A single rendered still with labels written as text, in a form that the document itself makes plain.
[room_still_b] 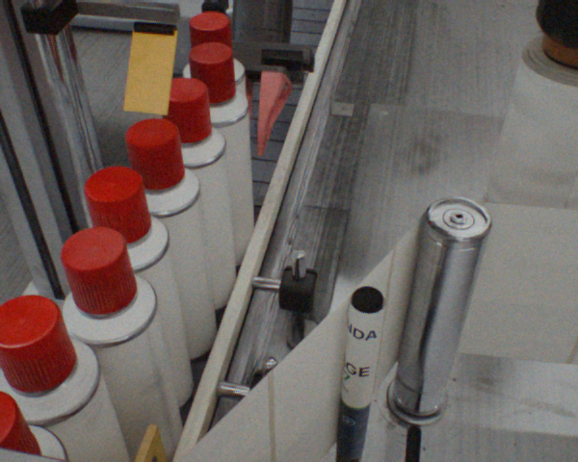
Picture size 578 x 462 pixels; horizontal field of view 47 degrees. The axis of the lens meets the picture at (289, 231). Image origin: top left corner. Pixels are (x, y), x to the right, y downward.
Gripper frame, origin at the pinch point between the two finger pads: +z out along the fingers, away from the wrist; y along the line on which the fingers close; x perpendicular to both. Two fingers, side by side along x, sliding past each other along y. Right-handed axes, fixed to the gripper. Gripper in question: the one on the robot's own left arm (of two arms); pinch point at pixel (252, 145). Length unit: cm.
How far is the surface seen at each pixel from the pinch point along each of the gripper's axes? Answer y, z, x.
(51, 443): -1.4, 16.2, -35.4
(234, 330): 2.2, 15.1, -13.3
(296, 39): -0.8, -17.2, 30.8
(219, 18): -1.3, -9.1, -11.2
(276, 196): 2.9, 4.7, -1.0
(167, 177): -0.9, 3.8, -22.8
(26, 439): -1.2, 15.0, -38.1
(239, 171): 1.1, 2.8, -10.5
